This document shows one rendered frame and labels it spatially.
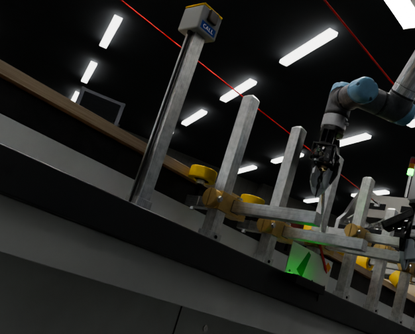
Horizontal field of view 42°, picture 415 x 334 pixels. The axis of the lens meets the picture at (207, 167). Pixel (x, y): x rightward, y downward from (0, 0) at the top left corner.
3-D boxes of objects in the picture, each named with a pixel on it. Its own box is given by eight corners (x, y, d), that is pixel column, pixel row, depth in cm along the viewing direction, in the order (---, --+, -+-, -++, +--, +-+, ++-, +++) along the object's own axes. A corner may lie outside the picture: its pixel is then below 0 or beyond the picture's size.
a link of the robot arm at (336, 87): (341, 77, 163) (327, 85, 171) (332, 109, 161) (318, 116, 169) (362, 87, 165) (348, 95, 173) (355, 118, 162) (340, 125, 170)
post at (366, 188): (345, 305, 191) (375, 179, 202) (341, 303, 189) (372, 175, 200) (337, 302, 193) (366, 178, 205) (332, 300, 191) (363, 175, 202)
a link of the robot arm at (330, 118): (325, 121, 171) (351, 125, 167) (321, 134, 170) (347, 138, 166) (321, 111, 164) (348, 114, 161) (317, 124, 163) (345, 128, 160)
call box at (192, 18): (214, 44, 133) (223, 17, 135) (195, 29, 128) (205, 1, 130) (194, 47, 138) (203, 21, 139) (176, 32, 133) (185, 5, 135)
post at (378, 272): (372, 328, 207) (399, 210, 218) (368, 326, 205) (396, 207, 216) (364, 325, 209) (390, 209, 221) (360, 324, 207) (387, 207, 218)
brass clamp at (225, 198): (245, 222, 146) (250, 205, 147) (215, 206, 137) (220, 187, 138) (228, 219, 150) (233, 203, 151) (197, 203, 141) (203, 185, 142)
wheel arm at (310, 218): (319, 230, 126) (323, 213, 127) (311, 226, 124) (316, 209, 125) (190, 210, 157) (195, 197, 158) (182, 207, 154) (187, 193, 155)
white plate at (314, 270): (326, 291, 179) (333, 262, 181) (285, 272, 161) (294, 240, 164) (325, 291, 180) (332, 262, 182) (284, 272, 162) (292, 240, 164)
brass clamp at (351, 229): (372, 248, 200) (375, 234, 202) (356, 237, 191) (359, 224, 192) (357, 245, 205) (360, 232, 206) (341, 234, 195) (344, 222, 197)
